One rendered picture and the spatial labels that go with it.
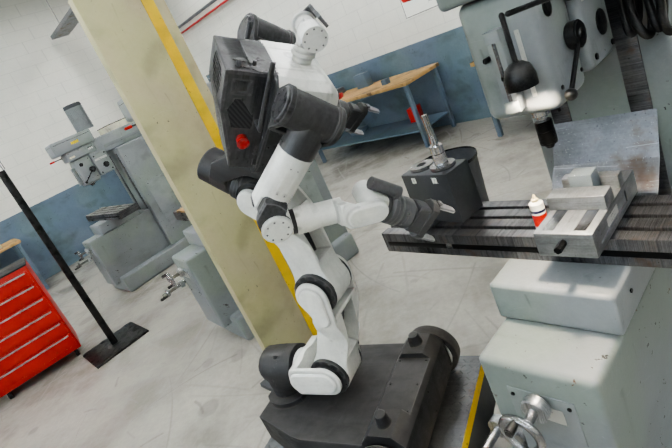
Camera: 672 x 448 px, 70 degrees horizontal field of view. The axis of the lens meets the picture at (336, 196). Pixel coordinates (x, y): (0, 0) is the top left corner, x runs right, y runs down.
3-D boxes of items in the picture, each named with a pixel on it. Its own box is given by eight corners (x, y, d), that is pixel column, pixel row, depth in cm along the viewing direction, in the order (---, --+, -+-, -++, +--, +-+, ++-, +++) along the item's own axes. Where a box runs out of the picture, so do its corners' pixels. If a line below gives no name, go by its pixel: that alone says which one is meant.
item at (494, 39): (521, 111, 120) (496, 29, 114) (506, 114, 123) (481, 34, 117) (528, 105, 123) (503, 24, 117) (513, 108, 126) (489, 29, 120)
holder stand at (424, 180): (463, 223, 165) (444, 171, 159) (417, 219, 183) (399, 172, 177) (483, 205, 170) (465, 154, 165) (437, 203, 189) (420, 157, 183)
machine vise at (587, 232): (599, 258, 118) (588, 220, 115) (539, 256, 129) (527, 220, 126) (638, 190, 138) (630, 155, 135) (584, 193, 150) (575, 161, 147)
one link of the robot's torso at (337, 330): (308, 394, 168) (286, 283, 147) (332, 354, 184) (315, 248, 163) (349, 406, 162) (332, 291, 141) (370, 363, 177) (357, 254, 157)
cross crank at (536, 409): (544, 476, 112) (530, 439, 109) (498, 457, 121) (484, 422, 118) (569, 424, 122) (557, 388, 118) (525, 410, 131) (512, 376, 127)
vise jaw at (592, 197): (607, 209, 123) (604, 195, 122) (549, 211, 134) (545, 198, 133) (614, 198, 126) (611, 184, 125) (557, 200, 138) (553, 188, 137)
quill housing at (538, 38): (564, 110, 117) (527, -22, 108) (488, 124, 133) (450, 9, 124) (591, 83, 128) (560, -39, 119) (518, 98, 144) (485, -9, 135)
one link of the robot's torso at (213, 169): (192, 186, 150) (198, 138, 140) (217, 169, 160) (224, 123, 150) (268, 227, 144) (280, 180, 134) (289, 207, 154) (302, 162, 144)
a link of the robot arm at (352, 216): (390, 220, 125) (340, 233, 123) (378, 202, 133) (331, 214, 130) (389, 200, 122) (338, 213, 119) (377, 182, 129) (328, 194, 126)
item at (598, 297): (626, 338, 118) (615, 298, 115) (498, 317, 145) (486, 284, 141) (675, 230, 148) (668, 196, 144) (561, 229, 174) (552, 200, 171)
